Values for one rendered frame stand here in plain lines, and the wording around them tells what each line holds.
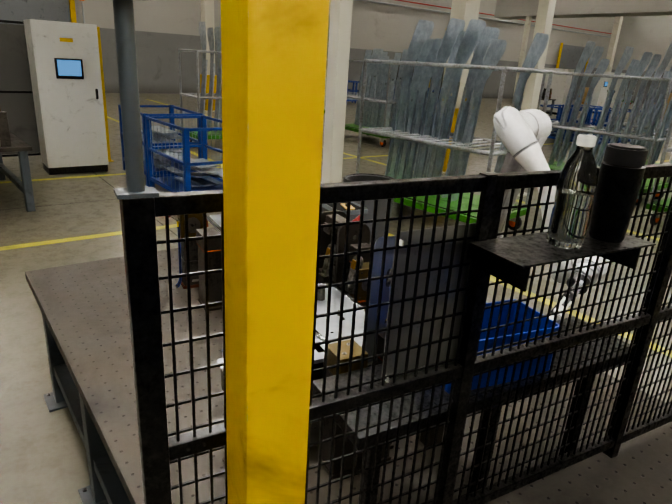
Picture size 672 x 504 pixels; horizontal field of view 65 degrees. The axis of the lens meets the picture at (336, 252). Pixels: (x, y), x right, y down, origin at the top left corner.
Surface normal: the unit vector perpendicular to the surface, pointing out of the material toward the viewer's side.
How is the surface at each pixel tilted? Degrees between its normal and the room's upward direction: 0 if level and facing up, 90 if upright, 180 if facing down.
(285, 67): 90
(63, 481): 0
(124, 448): 0
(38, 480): 0
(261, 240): 90
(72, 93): 90
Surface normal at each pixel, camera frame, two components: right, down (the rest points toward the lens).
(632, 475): 0.06, -0.94
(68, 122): 0.59, 0.30
